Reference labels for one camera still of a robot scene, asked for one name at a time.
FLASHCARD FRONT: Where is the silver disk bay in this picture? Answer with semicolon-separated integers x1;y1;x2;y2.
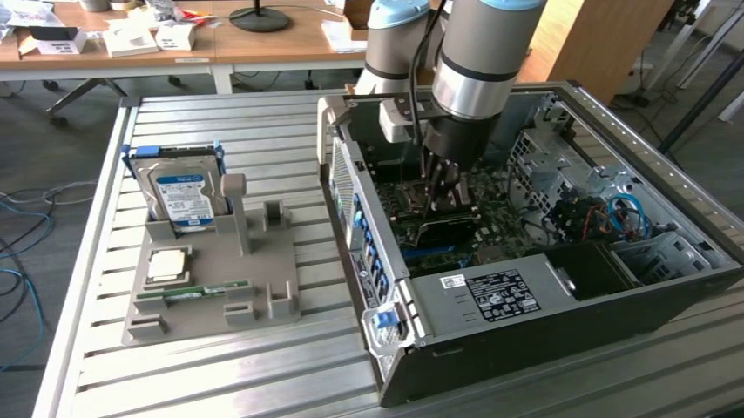
609;230;713;284

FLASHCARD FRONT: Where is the blue wire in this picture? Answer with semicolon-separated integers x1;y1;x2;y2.
603;191;651;239

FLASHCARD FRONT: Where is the white box with round hole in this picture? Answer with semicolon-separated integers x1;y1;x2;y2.
102;19;158;58

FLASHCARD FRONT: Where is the grey leg with castor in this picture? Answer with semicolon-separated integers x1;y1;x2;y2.
44;78;129;128

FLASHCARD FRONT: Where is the blue case latch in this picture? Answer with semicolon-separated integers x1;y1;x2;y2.
371;309;403;331

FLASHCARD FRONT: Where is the wooden desk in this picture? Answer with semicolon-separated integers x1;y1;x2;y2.
212;0;532;95
0;0;217;82

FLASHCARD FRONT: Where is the green motherboard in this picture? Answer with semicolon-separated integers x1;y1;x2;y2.
371;156;552;278

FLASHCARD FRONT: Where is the brown cardboard box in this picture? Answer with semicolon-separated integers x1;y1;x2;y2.
341;0;372;30

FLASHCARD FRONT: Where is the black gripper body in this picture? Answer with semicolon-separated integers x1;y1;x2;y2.
420;113;502;165

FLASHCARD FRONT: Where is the small white labelled box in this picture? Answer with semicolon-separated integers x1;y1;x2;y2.
154;24;197;52

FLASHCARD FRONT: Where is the black fan shroud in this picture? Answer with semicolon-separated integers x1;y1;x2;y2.
544;243;643;301

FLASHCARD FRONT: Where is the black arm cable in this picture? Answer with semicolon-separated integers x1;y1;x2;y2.
407;0;450;145

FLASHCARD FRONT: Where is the grey parts rack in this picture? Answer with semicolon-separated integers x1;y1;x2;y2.
120;172;304;348

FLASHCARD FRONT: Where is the white box with black lid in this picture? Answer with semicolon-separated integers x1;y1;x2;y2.
28;25;88;56

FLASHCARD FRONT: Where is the blue floor cable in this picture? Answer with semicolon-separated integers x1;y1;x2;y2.
0;191;54;372

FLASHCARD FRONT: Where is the blue expansion slot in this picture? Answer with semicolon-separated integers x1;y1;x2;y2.
402;243;458;259

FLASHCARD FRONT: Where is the green RAM stick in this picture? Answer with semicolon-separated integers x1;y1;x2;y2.
136;280;255;302

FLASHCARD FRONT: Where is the black open PC case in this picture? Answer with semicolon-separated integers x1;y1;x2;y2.
316;79;744;408

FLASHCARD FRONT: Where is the CPU socket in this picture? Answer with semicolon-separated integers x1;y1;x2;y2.
398;179;431;214

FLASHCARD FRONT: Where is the black round lamp base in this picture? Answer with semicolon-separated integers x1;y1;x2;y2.
228;0;291;34

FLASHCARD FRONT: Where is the grey power supply unit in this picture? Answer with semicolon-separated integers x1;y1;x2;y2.
399;254;577;343

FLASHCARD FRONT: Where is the silver CPU chip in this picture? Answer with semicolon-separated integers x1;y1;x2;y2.
145;248;191;280

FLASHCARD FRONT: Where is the white paper stack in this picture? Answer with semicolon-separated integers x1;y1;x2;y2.
320;19;368;54

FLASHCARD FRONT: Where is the black metal pole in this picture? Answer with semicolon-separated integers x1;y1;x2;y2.
658;43;744;154

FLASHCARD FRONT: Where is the hard disk with blue bracket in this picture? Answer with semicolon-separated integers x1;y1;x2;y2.
121;141;227;236

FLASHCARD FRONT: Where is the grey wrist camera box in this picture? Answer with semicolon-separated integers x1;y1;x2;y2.
378;96;434;144

